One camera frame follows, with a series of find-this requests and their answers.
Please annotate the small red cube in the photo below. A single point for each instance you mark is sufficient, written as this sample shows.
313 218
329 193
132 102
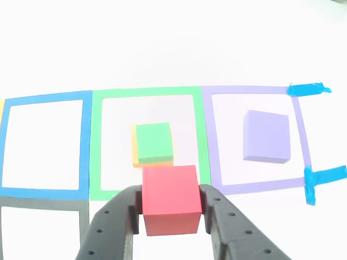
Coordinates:
169 189

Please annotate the orange square block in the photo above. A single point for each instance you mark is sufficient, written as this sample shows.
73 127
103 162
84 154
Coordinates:
134 151

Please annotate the green square block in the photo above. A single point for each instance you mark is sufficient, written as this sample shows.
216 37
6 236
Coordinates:
154 140

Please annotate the large purple square block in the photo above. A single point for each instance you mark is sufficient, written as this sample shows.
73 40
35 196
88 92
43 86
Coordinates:
267 135

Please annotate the blue tape strip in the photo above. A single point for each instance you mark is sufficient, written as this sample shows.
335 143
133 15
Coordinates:
309 187
306 90
330 174

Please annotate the black square frame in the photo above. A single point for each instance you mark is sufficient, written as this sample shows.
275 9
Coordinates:
40 203

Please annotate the green square frame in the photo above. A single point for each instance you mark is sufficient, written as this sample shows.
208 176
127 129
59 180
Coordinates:
95 146

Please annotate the blue square frame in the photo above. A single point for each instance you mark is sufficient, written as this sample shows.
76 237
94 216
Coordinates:
85 146

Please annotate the purple square frame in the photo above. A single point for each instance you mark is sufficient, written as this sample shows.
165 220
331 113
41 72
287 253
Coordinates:
214 140

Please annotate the orange square frame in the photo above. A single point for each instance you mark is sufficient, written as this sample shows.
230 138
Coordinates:
1 111

